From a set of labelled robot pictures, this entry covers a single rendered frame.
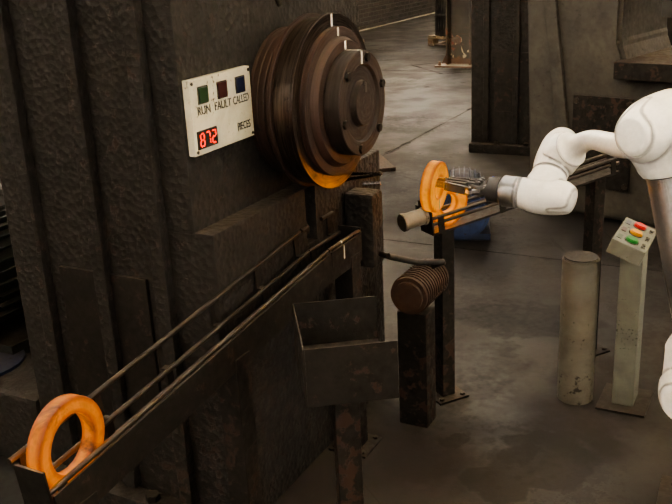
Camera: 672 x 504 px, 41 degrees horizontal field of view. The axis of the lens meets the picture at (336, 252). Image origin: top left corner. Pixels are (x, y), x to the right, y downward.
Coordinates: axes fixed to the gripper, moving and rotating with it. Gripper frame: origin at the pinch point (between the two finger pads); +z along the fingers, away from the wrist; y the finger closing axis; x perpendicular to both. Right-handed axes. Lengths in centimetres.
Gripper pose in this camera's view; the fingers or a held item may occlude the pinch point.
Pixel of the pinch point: (435, 181)
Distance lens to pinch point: 266.7
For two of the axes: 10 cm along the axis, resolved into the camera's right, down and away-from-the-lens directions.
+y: 4.6, -3.1, 8.3
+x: 0.0, -9.4, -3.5
